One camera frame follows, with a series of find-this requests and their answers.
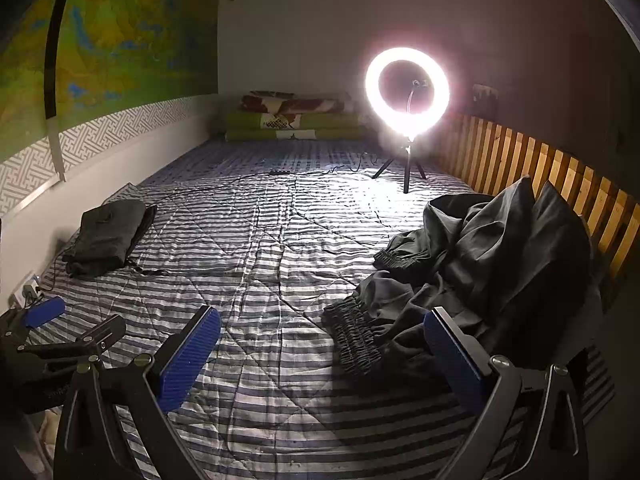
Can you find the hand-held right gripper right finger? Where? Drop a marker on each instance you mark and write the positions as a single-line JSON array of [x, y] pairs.
[[455, 360]]

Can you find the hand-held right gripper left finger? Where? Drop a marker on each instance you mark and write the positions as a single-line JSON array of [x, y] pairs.
[[190, 355]]

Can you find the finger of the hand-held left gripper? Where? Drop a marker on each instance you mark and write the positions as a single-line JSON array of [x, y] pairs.
[[45, 310], [100, 335]]

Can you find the black pants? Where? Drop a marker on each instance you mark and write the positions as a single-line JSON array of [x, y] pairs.
[[500, 260]]

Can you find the white power strip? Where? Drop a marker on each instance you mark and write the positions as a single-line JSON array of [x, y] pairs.
[[27, 290]]

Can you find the grey checked pants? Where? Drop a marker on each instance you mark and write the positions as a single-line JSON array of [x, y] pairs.
[[105, 235]]

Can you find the striped bed sheet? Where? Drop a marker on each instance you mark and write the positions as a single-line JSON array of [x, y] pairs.
[[280, 260]]

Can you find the black tripod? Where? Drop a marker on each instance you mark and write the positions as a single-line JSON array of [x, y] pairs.
[[407, 160]]

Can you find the folded green patterned blanket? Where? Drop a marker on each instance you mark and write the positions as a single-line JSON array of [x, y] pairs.
[[250, 121]]

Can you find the wooden bed rail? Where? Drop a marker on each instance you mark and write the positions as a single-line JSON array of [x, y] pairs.
[[550, 165]]

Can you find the black wall strip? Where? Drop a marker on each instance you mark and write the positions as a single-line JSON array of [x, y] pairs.
[[52, 60]]

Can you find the wall map poster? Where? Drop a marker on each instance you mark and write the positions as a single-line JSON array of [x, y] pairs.
[[125, 35]]

